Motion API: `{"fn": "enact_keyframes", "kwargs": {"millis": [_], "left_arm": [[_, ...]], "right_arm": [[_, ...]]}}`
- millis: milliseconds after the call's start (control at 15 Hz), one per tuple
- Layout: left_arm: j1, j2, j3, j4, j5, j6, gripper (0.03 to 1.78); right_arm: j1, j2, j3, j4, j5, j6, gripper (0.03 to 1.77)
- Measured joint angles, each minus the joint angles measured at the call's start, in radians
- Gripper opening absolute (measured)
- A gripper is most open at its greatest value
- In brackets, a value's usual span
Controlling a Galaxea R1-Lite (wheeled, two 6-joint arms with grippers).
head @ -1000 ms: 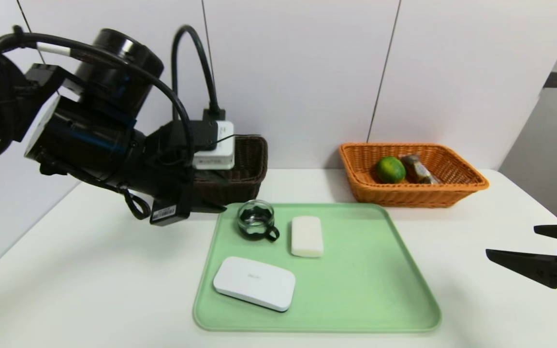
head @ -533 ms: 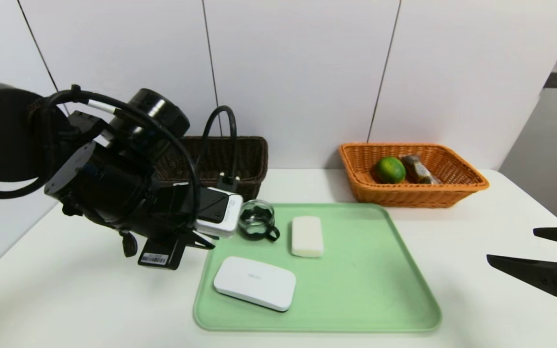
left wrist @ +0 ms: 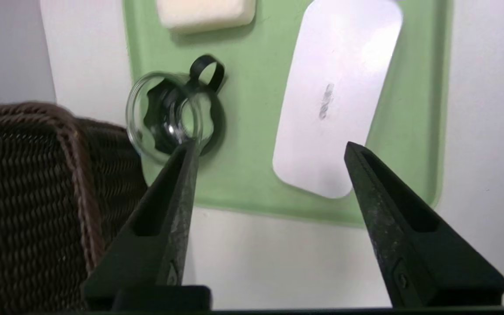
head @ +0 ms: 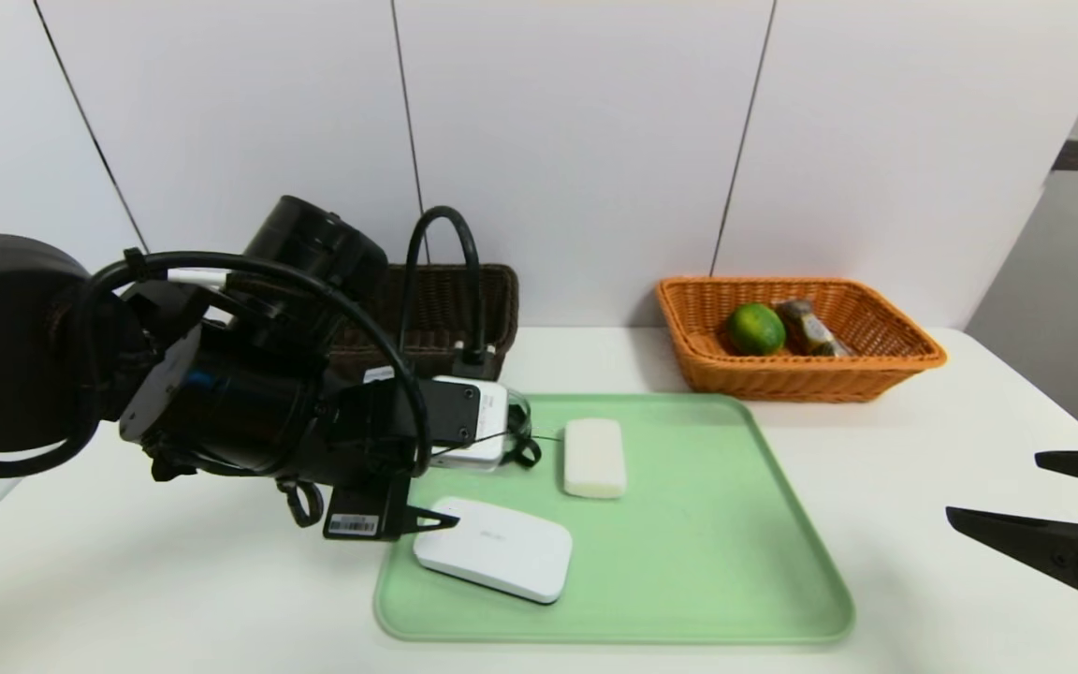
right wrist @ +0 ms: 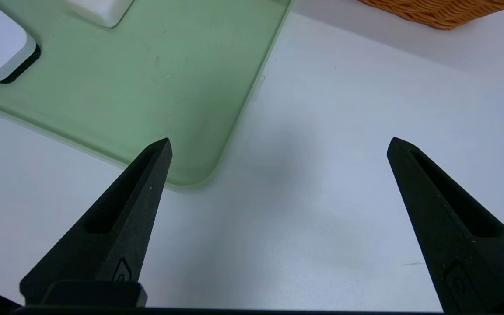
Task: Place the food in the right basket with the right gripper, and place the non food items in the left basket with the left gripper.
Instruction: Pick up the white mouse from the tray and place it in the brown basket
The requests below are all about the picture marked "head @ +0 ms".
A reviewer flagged light green plastic tray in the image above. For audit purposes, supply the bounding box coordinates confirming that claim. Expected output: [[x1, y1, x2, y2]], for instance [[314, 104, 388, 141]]
[[373, 391, 855, 647]]

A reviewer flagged white soap bar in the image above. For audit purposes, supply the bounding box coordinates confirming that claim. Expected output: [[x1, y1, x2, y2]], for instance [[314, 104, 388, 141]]
[[563, 418, 627, 500]]

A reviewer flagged orange wicker basket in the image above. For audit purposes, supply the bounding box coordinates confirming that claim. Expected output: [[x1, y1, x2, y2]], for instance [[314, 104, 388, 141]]
[[656, 276, 949, 404]]

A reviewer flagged green lime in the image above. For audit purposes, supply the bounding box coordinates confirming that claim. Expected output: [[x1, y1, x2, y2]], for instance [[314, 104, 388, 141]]
[[724, 302, 787, 357]]

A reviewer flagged black left camera cable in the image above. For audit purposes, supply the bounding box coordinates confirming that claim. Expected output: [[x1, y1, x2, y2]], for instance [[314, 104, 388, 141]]
[[399, 206, 495, 368]]

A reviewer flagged dark brown wicker basket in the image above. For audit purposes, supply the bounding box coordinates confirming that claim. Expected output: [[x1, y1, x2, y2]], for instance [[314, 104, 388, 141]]
[[328, 263, 520, 380]]

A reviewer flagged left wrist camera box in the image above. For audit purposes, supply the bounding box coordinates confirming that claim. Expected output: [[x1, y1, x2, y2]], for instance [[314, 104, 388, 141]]
[[427, 375, 510, 472]]

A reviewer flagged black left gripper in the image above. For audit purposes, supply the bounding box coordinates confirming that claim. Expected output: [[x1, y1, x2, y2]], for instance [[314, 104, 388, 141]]
[[322, 473, 460, 542]]

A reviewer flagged glass cup with black handle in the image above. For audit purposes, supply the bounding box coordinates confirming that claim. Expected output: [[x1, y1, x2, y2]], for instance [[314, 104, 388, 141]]
[[504, 391, 543, 469]]

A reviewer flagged chocolate ball pack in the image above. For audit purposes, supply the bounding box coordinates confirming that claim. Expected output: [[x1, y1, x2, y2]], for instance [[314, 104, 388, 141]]
[[775, 299, 853, 358]]

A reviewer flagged white rectangular box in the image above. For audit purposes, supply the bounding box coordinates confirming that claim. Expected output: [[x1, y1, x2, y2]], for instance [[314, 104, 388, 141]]
[[413, 496, 574, 605]]

